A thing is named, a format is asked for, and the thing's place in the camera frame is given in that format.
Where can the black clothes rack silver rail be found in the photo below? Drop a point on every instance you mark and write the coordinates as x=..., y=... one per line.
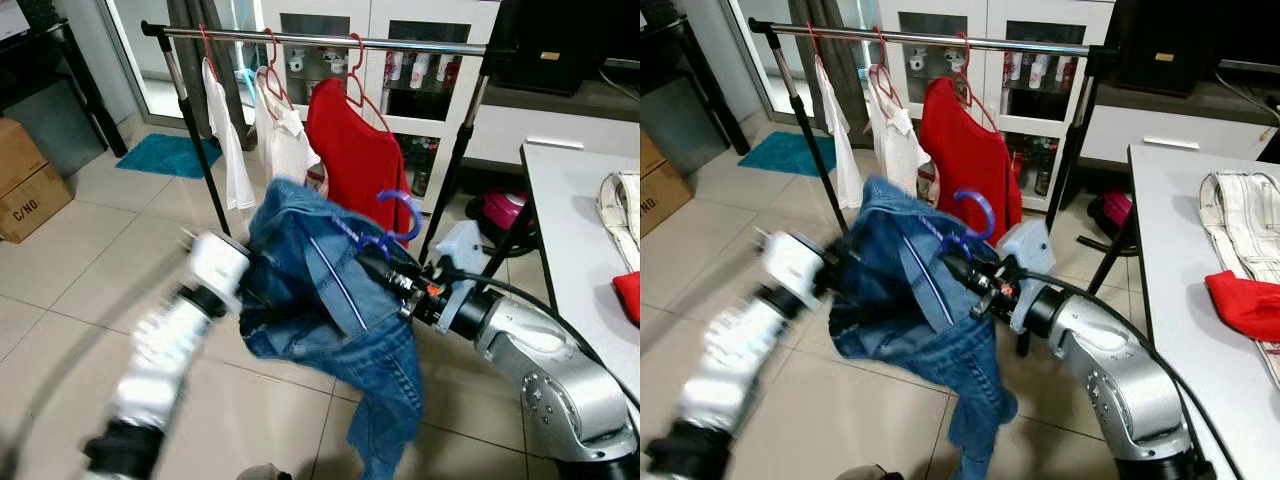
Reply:
x=420, y=42
x=1030, y=42

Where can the white glass-door cabinet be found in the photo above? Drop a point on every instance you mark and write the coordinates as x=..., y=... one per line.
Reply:
x=360, y=12
x=975, y=12

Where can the red T-shirt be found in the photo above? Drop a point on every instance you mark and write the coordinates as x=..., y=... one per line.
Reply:
x=355, y=160
x=965, y=160

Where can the cream trousers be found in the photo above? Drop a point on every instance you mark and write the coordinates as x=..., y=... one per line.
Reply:
x=1245, y=215
x=625, y=215

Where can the blue denim garment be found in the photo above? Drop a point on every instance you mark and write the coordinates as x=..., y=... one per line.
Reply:
x=300, y=240
x=900, y=250

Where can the dark grey curtain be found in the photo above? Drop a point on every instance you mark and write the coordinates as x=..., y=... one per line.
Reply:
x=225, y=12
x=845, y=12

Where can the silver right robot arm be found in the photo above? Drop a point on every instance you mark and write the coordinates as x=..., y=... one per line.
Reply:
x=1130, y=390
x=560, y=390

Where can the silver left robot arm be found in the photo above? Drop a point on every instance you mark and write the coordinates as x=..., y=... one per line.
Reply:
x=160, y=345
x=735, y=350

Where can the white polo shirt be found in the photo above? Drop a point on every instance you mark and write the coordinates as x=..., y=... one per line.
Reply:
x=897, y=150
x=285, y=145

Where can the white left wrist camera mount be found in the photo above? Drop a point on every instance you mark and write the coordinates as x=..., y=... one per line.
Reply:
x=215, y=262
x=790, y=262

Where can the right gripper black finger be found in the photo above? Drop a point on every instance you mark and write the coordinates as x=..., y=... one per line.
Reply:
x=963, y=257
x=385, y=280
x=382, y=256
x=966, y=282

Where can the white low sideboard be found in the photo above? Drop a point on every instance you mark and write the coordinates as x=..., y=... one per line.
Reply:
x=560, y=125
x=1180, y=125

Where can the folded red cloth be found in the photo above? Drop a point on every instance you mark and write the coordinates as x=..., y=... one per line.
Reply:
x=1245, y=305
x=630, y=298

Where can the pink vacuum cleaner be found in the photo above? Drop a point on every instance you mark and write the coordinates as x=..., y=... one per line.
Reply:
x=505, y=210
x=1115, y=208

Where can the black desk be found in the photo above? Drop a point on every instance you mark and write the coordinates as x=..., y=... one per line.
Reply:
x=50, y=40
x=670, y=35

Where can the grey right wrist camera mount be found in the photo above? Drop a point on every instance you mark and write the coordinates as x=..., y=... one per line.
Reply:
x=1030, y=245
x=462, y=245

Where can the teal floor mat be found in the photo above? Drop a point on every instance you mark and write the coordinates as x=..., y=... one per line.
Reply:
x=165, y=155
x=785, y=152

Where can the purple plastic hanger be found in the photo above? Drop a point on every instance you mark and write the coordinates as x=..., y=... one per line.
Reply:
x=412, y=225
x=988, y=222

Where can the black speaker box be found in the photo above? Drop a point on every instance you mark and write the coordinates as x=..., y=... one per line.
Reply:
x=545, y=40
x=1160, y=40

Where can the cardboard box printed C/NO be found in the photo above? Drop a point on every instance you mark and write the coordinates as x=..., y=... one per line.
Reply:
x=662, y=200
x=35, y=205

